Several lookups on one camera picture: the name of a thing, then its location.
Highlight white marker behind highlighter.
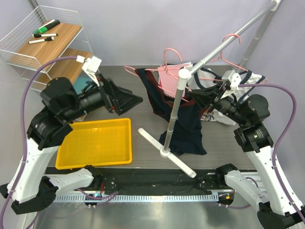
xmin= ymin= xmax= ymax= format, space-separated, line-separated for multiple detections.
xmin=42 ymin=19 xmax=55 ymax=27

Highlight teal bathroom scale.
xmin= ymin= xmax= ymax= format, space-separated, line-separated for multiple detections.
xmin=73 ymin=76 xmax=90 ymax=94

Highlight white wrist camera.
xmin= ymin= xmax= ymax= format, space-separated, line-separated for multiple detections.
xmin=221 ymin=70 xmax=242 ymax=99
xmin=76 ymin=55 xmax=102 ymax=87

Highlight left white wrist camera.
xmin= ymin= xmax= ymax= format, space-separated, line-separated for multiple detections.
xmin=76 ymin=55 xmax=102 ymax=87

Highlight yellow plastic tray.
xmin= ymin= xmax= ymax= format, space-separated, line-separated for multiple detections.
xmin=55 ymin=118 xmax=132 ymax=170

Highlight white navy tank top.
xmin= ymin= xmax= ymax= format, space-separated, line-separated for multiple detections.
xmin=188 ymin=68 xmax=266 ymax=126

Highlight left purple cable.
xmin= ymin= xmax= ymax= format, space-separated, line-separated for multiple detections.
xmin=0 ymin=56 xmax=84 ymax=222

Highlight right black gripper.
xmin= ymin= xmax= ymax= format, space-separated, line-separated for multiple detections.
xmin=189 ymin=81 xmax=249 ymax=126

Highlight purple cable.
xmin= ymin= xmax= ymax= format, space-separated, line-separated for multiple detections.
xmin=0 ymin=56 xmax=84 ymax=222
xmin=238 ymin=83 xmax=305 ymax=215

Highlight pink hanger of white top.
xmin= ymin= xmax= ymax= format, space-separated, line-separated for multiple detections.
xmin=193 ymin=68 xmax=267 ymax=84

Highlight navy maroon tank top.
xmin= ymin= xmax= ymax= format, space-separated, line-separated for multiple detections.
xmin=135 ymin=68 xmax=207 ymax=156

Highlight black white marker upper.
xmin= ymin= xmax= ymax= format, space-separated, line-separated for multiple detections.
xmin=32 ymin=33 xmax=58 ymax=38

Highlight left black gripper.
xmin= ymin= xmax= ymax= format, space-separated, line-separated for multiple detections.
xmin=64 ymin=72 xmax=144 ymax=121

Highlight white wire wooden shelf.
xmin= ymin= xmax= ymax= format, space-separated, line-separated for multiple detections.
xmin=0 ymin=6 xmax=93 ymax=81

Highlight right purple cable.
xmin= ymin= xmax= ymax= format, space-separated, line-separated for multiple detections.
xmin=238 ymin=83 xmax=305 ymax=215

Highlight silver clothes rack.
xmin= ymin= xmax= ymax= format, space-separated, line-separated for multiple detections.
xmin=138 ymin=0 xmax=280 ymax=178

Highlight black white marker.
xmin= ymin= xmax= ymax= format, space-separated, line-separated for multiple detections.
xmin=32 ymin=33 xmax=58 ymax=38
xmin=28 ymin=36 xmax=55 ymax=44

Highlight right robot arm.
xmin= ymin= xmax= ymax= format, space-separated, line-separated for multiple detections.
xmin=189 ymin=83 xmax=305 ymax=229

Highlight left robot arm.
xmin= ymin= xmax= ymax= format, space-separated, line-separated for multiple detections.
xmin=0 ymin=74 xmax=143 ymax=215

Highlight black white marker lower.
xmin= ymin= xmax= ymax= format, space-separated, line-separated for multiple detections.
xmin=28 ymin=36 xmax=55 ymax=44

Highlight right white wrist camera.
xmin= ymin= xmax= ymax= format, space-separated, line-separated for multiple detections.
xmin=221 ymin=70 xmax=242 ymax=99

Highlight green highlighter marker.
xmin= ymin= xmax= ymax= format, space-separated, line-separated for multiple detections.
xmin=33 ymin=20 xmax=60 ymax=34

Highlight pink hanger of navy top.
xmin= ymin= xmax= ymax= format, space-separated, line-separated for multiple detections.
xmin=124 ymin=48 xmax=183 ymax=105

